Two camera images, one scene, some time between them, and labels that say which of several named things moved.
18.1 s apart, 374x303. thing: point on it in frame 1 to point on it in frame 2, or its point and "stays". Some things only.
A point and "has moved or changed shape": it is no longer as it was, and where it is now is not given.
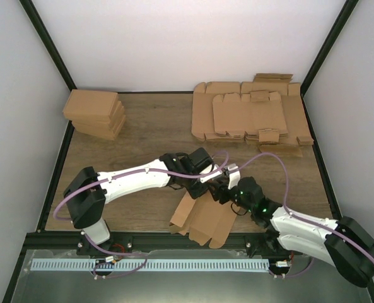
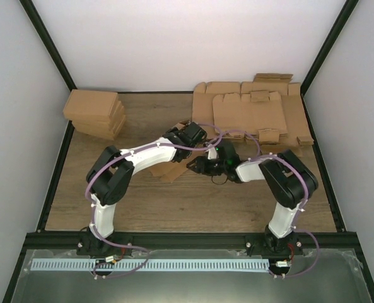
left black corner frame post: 31,10 stays
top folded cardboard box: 91,105 stays
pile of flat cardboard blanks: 268,111 stays
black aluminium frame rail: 75,242 stays
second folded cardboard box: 113,118 stays
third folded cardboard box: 111,120 stays
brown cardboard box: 203,219 has moved or changed shape
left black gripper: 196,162 to 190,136
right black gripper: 221,190 to 202,166
